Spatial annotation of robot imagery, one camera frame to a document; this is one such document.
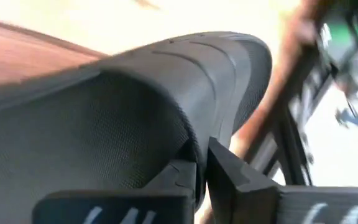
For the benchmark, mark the black aluminium table frame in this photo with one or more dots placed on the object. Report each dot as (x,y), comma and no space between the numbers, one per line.
(287,146)

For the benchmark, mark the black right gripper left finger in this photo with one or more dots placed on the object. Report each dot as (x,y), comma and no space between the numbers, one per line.
(120,205)

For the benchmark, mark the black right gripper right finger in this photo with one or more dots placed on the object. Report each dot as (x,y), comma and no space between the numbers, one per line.
(244,199)

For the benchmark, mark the black rubber slide sandal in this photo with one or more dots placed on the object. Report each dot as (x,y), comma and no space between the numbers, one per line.
(135,109)

